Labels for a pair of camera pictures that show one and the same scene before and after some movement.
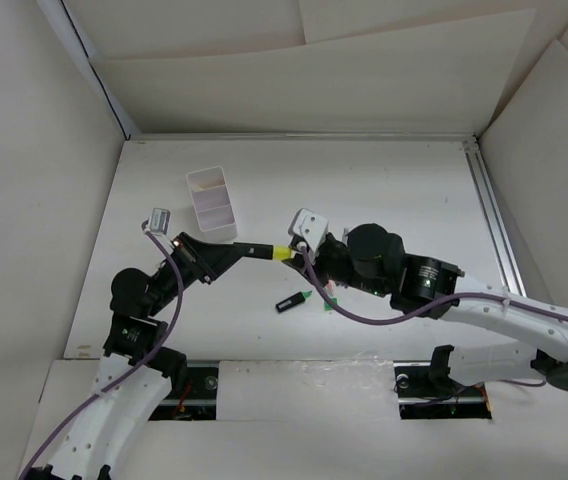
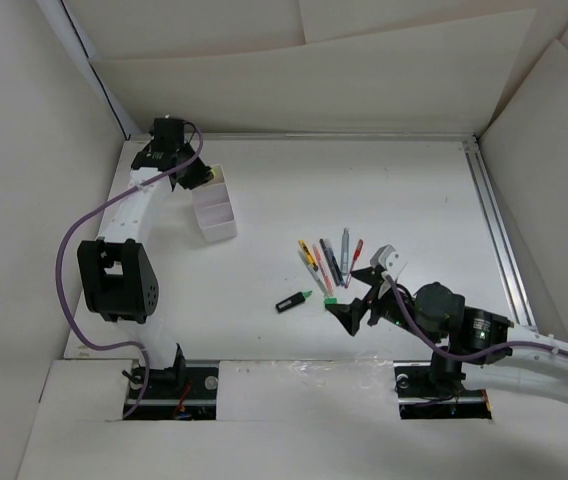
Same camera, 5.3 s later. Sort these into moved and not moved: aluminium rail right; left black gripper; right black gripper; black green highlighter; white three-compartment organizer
Moved: left black gripper; right black gripper
Not moved: aluminium rail right; white three-compartment organizer; black green highlighter
